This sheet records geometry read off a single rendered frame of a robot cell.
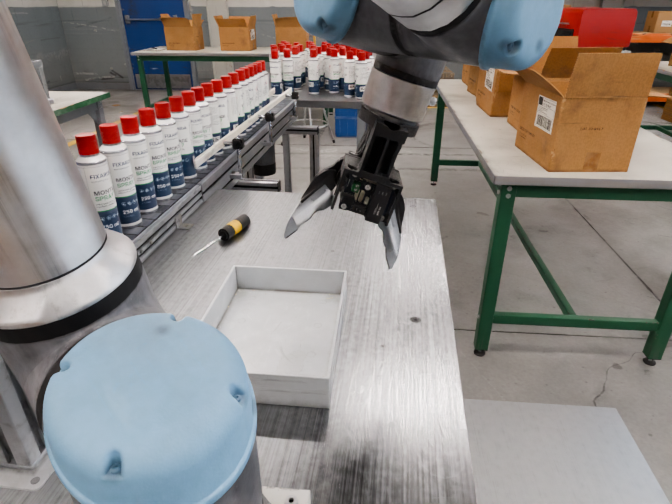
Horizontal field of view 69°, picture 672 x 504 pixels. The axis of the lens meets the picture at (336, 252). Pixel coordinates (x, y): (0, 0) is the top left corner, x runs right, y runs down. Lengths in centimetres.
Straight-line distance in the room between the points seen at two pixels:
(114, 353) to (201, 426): 8
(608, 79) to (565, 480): 136
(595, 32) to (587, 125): 389
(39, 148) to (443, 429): 51
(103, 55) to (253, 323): 841
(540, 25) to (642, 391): 191
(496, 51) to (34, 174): 31
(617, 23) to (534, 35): 538
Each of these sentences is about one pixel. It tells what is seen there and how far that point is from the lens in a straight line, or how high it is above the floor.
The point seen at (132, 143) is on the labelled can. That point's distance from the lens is 109.
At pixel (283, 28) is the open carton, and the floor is 101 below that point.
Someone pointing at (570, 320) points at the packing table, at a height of 19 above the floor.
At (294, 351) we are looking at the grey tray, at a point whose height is 83.
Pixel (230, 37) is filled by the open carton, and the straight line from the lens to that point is 604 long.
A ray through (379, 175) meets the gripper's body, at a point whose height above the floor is 112.
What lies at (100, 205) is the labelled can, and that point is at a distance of 99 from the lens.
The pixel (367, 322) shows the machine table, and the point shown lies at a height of 83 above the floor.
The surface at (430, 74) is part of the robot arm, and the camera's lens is 55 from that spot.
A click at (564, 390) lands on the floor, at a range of 207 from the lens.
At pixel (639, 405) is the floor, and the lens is 213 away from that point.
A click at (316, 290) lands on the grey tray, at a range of 86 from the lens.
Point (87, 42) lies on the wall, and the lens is 917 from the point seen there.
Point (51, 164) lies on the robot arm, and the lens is 36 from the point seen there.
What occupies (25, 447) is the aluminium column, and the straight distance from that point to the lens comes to 66.
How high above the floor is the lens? 129
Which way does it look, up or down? 27 degrees down
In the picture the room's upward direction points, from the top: straight up
